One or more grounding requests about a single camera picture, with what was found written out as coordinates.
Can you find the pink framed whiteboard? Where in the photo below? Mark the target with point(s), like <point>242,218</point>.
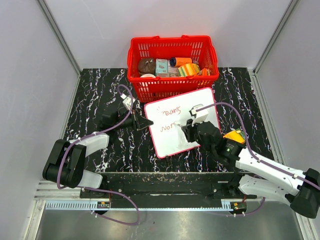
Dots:
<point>168,138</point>

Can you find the orange snack packet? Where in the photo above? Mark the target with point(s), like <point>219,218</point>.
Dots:
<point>204,72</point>

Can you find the red plastic shopping basket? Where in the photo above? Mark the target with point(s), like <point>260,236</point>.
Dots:
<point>197,47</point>

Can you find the pink small box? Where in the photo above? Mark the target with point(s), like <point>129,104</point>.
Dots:
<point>172,71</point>

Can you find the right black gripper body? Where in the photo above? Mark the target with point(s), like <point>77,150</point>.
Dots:
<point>196,133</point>

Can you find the teal small box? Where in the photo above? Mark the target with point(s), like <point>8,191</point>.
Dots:
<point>161,68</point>

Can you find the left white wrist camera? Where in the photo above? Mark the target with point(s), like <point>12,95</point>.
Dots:
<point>127,101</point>

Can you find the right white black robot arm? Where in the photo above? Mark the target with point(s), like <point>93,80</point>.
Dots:
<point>298,189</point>

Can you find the yellow sponge pack in basket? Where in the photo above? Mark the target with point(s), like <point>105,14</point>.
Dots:
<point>188,70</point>

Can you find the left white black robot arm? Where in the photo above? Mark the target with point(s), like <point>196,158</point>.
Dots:
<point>66,162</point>

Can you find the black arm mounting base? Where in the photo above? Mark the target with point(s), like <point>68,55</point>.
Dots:
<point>217,185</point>

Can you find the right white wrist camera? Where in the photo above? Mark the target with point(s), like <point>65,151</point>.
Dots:
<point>198,114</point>

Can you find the white round lid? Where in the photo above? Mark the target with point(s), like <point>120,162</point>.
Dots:
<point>147,75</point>

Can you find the orange blue can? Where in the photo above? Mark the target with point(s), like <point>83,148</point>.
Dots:
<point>177,62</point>

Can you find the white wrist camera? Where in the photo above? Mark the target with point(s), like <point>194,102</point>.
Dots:
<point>127,101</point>
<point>198,114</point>

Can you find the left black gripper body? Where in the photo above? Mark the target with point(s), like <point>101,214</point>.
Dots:
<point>132,123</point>

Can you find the brown chocolate muffin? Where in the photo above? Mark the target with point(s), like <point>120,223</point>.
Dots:
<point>147,66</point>

